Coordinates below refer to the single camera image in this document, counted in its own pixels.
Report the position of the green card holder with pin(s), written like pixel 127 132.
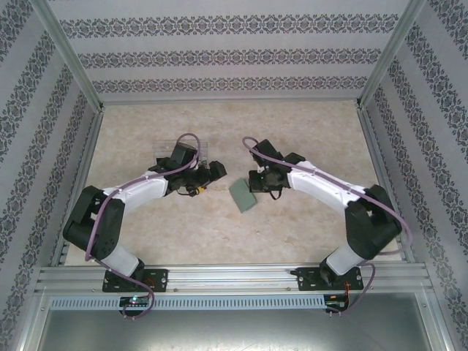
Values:
pixel 243 197

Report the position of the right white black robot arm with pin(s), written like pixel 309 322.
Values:
pixel 321 186

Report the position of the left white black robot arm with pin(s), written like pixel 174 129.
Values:
pixel 142 190

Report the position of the clear acrylic card tray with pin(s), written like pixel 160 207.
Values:
pixel 161 148

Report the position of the left controller board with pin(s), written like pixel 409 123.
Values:
pixel 135 301

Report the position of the controller board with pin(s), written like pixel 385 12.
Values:
pixel 135 301
pixel 338 304

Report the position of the right controller board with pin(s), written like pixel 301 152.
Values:
pixel 338 304

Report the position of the grey metal panel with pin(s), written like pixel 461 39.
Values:
pixel 234 332

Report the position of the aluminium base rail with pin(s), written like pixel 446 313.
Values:
pixel 230 278

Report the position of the aluminium side rail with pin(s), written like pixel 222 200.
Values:
pixel 87 153
pixel 375 153

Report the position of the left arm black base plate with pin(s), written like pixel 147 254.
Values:
pixel 161 279

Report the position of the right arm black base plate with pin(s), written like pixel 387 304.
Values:
pixel 305 279

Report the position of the aluminium frame post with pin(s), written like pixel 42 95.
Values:
pixel 73 55
pixel 392 55

